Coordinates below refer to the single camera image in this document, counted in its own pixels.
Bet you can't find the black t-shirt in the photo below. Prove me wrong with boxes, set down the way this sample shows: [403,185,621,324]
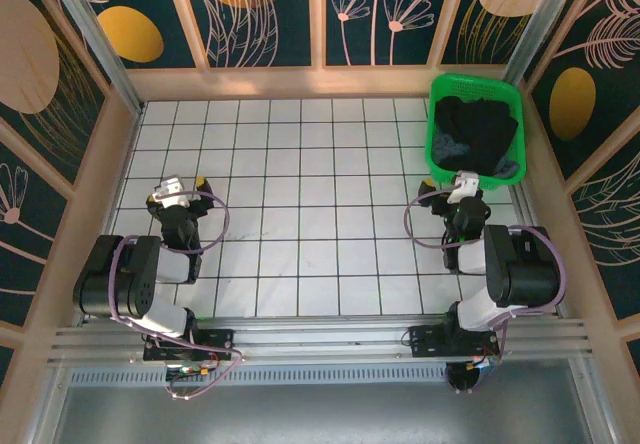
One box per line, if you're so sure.
[433,94,520,178]

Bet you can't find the grey-blue t-shirt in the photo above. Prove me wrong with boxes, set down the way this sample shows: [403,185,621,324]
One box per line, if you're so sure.
[431,131,521,181]

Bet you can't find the green plastic laundry basket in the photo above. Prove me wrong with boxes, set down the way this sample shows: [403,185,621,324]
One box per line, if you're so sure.
[424,72,528,191]

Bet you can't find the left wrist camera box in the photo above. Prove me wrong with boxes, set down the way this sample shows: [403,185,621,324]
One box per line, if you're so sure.
[152,174,189,210]

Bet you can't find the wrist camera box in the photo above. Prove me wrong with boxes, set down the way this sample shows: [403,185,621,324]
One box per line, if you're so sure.
[446,169,483,206]
[152,174,189,210]

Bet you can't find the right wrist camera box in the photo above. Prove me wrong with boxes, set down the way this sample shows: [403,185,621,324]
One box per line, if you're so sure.
[446,169,483,206]

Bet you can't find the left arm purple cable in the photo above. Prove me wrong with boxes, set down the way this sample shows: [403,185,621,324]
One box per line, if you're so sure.
[107,189,245,401]

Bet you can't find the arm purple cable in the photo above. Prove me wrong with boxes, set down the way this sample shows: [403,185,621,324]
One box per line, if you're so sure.
[107,189,245,401]
[403,188,570,396]

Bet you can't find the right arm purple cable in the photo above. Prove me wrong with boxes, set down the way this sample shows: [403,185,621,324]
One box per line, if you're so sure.
[403,188,570,396]

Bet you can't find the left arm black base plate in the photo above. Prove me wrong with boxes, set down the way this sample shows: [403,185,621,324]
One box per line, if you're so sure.
[142,328,237,364]

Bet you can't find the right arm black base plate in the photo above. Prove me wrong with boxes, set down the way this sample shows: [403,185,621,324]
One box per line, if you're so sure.
[408,324,502,359]

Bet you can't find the small circuit board with wires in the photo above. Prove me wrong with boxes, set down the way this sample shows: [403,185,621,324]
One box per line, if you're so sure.
[165,362,222,381]

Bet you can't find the aluminium mounting rail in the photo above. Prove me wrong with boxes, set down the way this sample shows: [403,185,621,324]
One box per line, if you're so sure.
[47,315,594,366]

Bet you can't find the aluminium corner post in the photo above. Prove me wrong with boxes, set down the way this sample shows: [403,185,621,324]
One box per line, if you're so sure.
[39,0,147,116]
[503,0,599,86]

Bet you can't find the slotted grey cable duct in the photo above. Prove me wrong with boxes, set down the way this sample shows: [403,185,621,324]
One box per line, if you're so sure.
[69,365,452,386]

